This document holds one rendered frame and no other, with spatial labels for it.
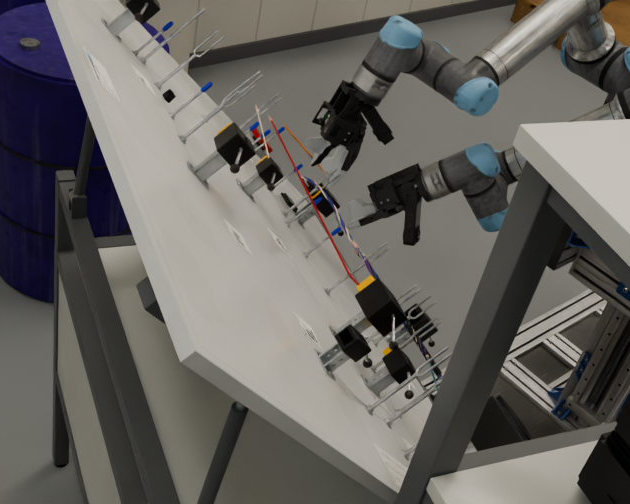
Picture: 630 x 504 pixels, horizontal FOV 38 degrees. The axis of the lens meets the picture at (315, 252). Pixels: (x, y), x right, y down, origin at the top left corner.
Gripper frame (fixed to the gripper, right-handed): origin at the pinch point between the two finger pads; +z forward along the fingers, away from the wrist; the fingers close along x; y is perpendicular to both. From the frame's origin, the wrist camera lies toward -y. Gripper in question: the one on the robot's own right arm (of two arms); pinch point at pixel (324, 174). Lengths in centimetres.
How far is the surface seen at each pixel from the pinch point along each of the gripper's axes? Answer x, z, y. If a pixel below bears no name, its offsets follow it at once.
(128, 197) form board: 63, -19, 69
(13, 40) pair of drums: -121, 44, 34
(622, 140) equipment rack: 94, -54, 48
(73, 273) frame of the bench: -19, 51, 31
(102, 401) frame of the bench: 20, 52, 32
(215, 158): 36, -14, 46
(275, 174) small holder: 21.2, -6.8, 25.1
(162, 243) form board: 70, -19, 66
